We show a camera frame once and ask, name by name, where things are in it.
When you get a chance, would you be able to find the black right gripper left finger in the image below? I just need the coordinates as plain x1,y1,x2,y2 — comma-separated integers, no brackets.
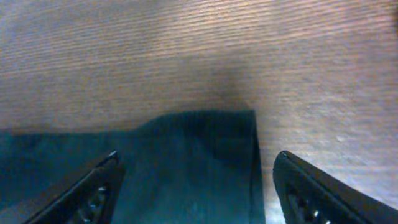
23,151,126,224

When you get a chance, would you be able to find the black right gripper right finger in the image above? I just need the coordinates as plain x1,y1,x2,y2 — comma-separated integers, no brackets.
272,151,397,224

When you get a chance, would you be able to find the black t-shirt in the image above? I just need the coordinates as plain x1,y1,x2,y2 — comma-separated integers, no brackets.
1,110,265,223

